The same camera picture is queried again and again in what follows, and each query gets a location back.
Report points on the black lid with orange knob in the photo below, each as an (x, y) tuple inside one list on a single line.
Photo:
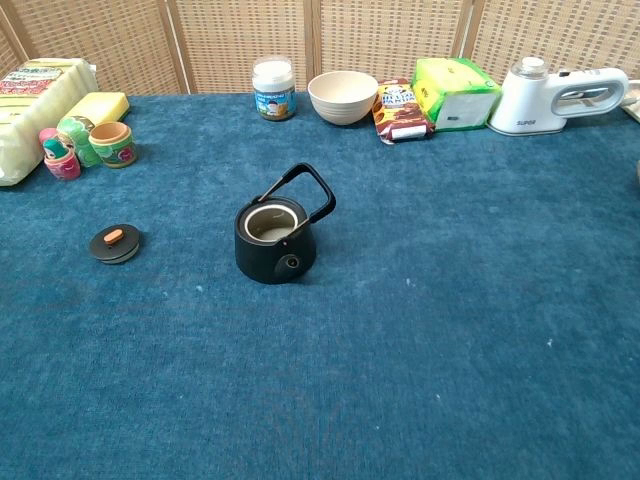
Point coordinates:
[(115, 240)]

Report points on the blue tablecloth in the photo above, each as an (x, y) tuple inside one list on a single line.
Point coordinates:
[(400, 325)]

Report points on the beige ribbed bowl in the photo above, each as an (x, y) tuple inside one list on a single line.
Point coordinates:
[(342, 107)]

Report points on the Hello Panda snack pack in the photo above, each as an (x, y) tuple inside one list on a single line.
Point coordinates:
[(400, 112)]

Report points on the white jar blue label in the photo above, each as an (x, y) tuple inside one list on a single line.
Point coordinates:
[(273, 95)]

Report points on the green tissue pack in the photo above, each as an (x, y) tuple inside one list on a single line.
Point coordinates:
[(450, 85)]

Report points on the woven rattan folding screen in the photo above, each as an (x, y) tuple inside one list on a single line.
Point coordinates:
[(240, 40)]

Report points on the open green nesting doll base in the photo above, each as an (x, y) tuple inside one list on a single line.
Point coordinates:
[(116, 147)]

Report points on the white handheld garment steamer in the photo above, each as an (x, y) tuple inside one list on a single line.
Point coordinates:
[(525, 105)]

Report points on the yellow sponge block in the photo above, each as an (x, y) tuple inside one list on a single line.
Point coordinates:
[(102, 106)]

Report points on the small teal-headed pink nesting doll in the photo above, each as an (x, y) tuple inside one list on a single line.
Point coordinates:
[(64, 166)]

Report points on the green nesting doll top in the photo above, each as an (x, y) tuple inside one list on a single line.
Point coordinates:
[(75, 131)]

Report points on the small pink nesting doll piece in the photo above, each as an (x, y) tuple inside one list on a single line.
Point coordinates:
[(47, 134)]

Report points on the yellow-green scouring pad pack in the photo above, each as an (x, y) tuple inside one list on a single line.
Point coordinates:
[(25, 110)]

